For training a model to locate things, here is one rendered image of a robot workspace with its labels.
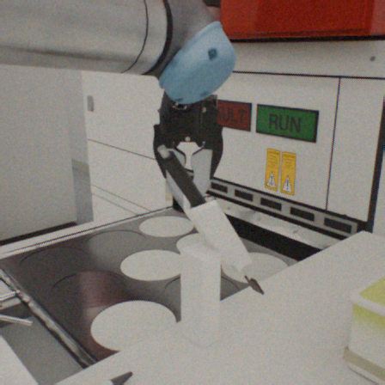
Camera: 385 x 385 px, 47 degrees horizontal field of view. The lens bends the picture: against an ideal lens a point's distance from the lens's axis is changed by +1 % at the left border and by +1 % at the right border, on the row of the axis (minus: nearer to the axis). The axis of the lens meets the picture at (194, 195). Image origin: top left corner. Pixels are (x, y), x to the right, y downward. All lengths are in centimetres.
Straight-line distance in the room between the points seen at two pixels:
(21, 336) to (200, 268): 40
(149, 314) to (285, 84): 40
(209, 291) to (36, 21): 24
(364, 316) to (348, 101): 36
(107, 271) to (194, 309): 30
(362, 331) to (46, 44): 30
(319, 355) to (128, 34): 30
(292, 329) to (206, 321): 9
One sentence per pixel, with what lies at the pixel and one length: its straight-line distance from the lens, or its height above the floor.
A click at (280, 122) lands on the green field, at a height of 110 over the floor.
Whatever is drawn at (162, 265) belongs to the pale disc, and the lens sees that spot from 67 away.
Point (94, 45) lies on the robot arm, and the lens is 34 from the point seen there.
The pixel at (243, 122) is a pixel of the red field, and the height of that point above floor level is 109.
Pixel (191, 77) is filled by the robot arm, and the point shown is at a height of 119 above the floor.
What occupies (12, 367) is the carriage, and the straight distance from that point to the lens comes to 55.
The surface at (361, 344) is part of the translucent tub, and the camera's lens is 38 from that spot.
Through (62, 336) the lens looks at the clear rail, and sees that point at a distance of 54.
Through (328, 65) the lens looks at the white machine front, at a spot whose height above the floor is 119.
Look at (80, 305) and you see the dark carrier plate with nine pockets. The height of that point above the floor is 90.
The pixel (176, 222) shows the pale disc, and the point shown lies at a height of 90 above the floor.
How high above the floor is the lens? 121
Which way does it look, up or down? 18 degrees down
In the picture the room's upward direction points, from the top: straight up
